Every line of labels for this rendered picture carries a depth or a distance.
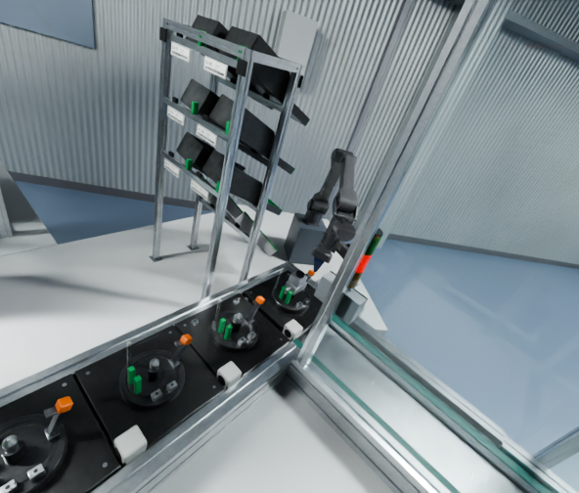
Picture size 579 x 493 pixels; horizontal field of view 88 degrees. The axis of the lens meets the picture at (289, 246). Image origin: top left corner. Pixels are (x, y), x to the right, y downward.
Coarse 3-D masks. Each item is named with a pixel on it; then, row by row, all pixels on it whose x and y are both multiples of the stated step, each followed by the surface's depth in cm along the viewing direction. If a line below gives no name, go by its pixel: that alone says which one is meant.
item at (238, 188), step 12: (216, 156) 91; (204, 168) 94; (216, 168) 90; (240, 168) 103; (216, 180) 89; (240, 180) 89; (252, 180) 92; (240, 192) 92; (252, 192) 95; (276, 204) 111
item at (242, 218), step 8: (232, 200) 109; (232, 208) 111; (240, 208) 114; (232, 216) 100; (240, 216) 98; (248, 216) 101; (240, 224) 101; (248, 224) 103; (248, 232) 105; (264, 240) 113; (264, 248) 116; (272, 248) 119
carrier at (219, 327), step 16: (224, 304) 96; (240, 304) 98; (208, 320) 89; (224, 320) 82; (240, 320) 85; (256, 320) 95; (192, 336) 83; (208, 336) 85; (224, 336) 83; (240, 336) 85; (256, 336) 87; (272, 336) 91; (208, 352) 81; (224, 352) 82; (240, 352) 83; (256, 352) 85; (272, 352) 86; (208, 368) 78; (224, 368) 76; (240, 368) 80; (224, 384) 75
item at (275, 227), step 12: (240, 204) 179; (252, 216) 172; (264, 216) 176; (276, 216) 180; (288, 216) 184; (264, 228) 165; (276, 228) 168; (288, 228) 172; (276, 240) 158; (276, 252) 148; (336, 252) 165; (300, 264) 146; (324, 264) 152; (336, 264) 155
